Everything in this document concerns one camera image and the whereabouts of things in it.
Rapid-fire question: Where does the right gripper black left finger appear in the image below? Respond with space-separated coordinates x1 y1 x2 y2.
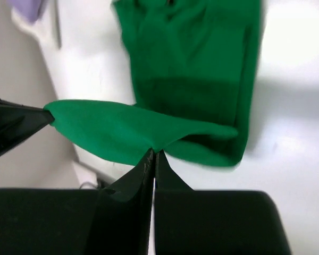
0 150 154 254

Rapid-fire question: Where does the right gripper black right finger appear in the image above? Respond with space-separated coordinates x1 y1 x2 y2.
154 152 291 254

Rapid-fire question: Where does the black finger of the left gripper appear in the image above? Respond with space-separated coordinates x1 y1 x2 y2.
0 99 54 156

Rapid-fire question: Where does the white t shirt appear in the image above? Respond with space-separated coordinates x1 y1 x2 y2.
7 1 61 49

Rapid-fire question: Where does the purple t shirt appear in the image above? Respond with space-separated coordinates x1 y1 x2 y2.
8 0 45 24

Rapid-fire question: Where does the green t shirt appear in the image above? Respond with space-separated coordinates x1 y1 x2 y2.
45 1 262 167

